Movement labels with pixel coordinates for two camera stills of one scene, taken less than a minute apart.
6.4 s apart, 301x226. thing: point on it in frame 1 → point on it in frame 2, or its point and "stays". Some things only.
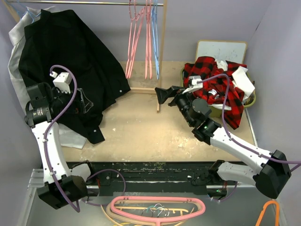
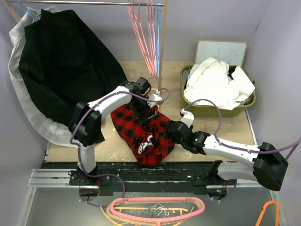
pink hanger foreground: [159, 221] stays
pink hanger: [135, 25] → [140, 38]
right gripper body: [183, 100] → [167, 133]
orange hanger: [277, 212] stays
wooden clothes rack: [15, 8] stays
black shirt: [54, 41] stays
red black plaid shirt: [217, 86] → [146, 141]
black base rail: [114, 178] stays
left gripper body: [61, 100] → [139, 108]
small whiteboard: [233, 51] stays
